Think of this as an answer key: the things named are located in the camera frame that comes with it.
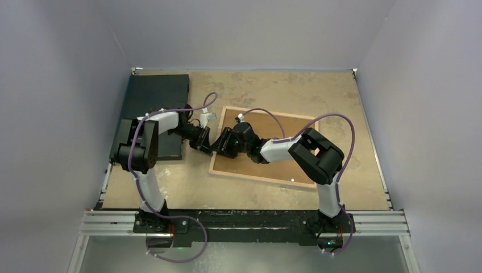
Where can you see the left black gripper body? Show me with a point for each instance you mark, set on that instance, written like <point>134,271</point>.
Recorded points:
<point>196,135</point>

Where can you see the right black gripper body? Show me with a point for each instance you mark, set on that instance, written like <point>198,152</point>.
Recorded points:
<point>244,147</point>

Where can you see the wooden picture frame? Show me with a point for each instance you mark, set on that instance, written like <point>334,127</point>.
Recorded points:
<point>285,173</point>

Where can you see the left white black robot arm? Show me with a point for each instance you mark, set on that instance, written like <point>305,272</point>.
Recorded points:
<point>136,146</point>

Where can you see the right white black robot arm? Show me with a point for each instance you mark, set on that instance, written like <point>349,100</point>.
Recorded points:
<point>319,158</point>

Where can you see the black flat box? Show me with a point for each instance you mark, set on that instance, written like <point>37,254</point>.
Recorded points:
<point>146,94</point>

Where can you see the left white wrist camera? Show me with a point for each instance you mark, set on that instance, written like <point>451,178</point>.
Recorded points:
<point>205,117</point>

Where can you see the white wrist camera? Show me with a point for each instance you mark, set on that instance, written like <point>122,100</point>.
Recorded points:
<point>239,118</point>
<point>205,117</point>

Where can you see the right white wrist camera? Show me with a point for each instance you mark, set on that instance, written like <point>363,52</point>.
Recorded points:
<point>239,118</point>

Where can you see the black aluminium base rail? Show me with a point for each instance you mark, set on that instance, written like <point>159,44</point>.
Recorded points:
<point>302,227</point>

